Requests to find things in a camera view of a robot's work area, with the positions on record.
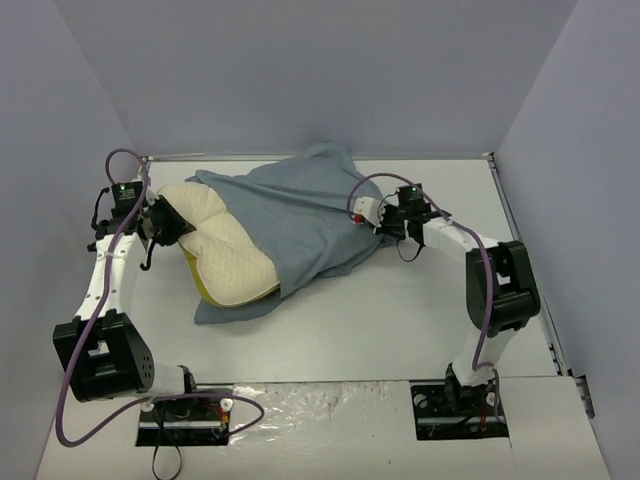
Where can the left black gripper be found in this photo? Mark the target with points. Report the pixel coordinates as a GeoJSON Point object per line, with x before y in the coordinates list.
{"type": "Point", "coordinates": [167, 220]}

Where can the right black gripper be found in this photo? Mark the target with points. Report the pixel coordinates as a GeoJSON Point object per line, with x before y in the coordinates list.
{"type": "Point", "coordinates": [386, 220]}

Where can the cream white pillow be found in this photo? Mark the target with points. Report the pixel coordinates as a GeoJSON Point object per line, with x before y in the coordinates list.
{"type": "Point", "coordinates": [227, 267]}

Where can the striped pillowcase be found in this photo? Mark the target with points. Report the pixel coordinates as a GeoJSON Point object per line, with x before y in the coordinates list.
{"type": "Point", "coordinates": [295, 212]}

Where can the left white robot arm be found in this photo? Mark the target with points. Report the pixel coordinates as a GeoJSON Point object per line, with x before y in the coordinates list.
{"type": "Point", "coordinates": [101, 347]}

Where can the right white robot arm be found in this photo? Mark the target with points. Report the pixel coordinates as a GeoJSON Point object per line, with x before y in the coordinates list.
{"type": "Point", "coordinates": [501, 294]}

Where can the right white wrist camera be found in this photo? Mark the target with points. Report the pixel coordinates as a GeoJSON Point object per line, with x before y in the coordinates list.
{"type": "Point", "coordinates": [368, 210]}

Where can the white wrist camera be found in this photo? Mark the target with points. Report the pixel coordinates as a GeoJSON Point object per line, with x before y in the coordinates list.
{"type": "Point", "coordinates": [368, 210]}
{"type": "Point", "coordinates": [141, 176]}

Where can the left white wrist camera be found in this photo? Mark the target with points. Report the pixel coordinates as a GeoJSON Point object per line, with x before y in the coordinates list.
{"type": "Point", "coordinates": [141, 176]}

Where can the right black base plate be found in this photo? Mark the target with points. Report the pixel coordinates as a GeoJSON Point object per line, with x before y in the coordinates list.
{"type": "Point", "coordinates": [436, 418]}

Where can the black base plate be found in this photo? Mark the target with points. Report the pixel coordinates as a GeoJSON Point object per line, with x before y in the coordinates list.
{"type": "Point", "coordinates": [436, 418]}
{"type": "Point", "coordinates": [187, 423]}

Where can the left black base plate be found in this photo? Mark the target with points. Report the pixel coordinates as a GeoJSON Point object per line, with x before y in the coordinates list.
{"type": "Point", "coordinates": [187, 423]}

